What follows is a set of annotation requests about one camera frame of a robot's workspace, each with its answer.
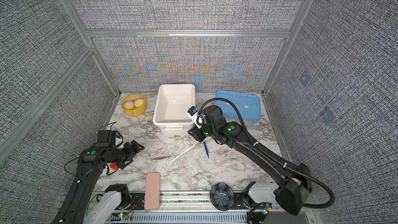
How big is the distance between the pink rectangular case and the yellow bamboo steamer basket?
1.39 ft

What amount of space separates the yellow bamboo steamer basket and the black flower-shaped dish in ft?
2.22

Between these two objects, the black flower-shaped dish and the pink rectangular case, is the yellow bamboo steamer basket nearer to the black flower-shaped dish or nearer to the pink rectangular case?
the pink rectangular case

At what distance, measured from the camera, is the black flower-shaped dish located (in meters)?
0.72

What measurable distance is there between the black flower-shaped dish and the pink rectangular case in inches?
10.3

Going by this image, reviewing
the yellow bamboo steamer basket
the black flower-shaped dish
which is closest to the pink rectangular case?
the black flower-shaped dish

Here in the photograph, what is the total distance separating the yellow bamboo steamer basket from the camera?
1.06 meters

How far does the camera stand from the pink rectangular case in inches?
28.6
